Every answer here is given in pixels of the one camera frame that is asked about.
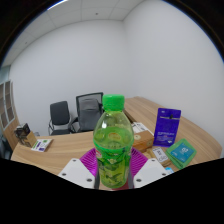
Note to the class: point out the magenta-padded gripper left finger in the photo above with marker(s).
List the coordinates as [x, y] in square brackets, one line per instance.
[76, 172]

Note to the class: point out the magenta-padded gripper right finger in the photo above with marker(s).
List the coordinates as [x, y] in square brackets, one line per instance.
[150, 171]

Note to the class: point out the green drink bottle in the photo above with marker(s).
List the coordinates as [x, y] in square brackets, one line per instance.
[113, 150]

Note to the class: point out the tan snack packet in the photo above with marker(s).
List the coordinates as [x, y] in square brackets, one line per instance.
[160, 156]

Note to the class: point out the small blue packet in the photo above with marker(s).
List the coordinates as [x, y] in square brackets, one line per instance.
[169, 170]

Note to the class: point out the tan cardboard box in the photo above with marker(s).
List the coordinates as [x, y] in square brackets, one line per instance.
[143, 140]

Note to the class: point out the green packet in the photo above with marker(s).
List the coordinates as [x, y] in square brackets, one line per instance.
[181, 153]

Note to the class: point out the purple package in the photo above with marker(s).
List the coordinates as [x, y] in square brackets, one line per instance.
[167, 126]

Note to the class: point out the brown printed carton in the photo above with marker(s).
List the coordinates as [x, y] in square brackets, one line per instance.
[31, 140]

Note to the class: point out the dark office chair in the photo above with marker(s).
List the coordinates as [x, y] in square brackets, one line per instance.
[60, 115]

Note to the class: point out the black mesh office chair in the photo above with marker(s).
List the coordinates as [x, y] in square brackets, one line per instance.
[88, 113]

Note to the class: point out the wooden side desk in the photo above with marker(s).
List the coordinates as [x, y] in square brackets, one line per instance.
[140, 108]

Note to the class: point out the dark striped carton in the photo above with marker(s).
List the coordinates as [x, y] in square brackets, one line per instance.
[21, 132]

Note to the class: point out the long ceiling light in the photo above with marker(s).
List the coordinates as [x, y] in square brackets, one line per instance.
[56, 4]

